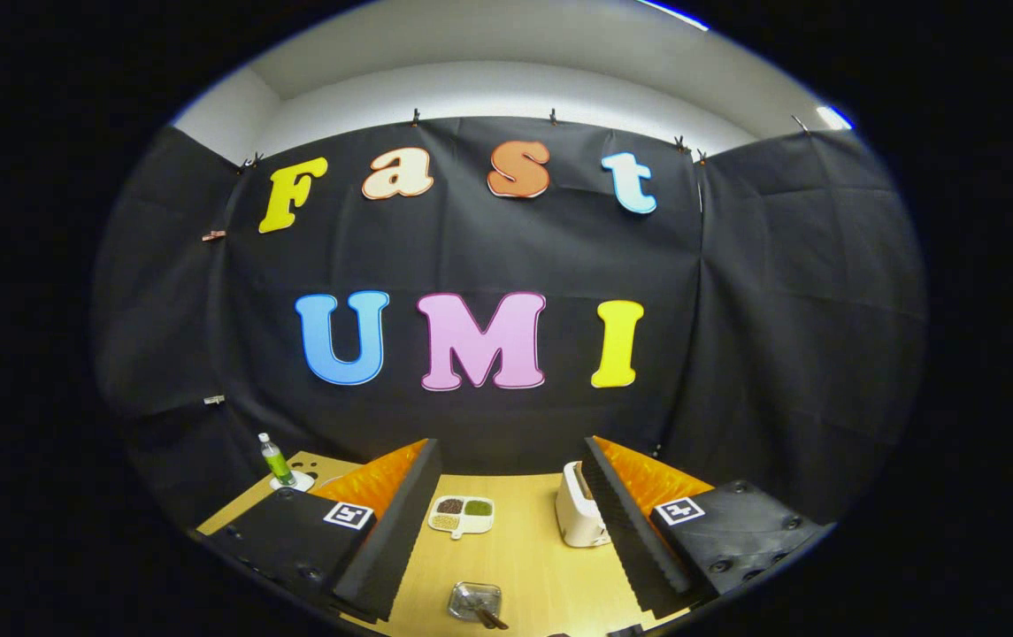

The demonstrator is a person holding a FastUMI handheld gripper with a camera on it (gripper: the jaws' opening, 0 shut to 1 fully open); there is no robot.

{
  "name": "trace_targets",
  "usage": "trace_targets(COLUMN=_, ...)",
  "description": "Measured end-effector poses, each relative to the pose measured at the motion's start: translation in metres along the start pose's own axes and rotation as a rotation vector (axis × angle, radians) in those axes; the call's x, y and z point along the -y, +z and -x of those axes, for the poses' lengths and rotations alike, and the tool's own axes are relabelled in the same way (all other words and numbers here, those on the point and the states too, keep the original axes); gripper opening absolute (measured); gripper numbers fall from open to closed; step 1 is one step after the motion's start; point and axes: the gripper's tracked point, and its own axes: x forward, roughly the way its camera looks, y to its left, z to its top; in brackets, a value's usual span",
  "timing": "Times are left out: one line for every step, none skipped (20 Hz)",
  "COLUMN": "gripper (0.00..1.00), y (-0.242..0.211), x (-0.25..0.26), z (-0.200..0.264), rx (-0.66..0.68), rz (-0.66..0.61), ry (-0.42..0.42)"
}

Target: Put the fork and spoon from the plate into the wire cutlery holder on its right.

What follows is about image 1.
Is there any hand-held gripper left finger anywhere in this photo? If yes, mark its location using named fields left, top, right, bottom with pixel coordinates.
left=205, top=438, right=443, bottom=623

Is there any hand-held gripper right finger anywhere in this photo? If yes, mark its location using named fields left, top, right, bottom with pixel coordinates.
left=580, top=435, right=830, bottom=621

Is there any white toaster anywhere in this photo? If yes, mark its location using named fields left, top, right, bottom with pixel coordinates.
left=555, top=461, right=611, bottom=548

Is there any white divided dish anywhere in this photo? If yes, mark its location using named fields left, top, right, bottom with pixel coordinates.
left=427, top=495, right=495, bottom=540

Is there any green label drink bottle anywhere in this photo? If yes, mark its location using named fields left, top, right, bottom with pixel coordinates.
left=258, top=433, right=296, bottom=487

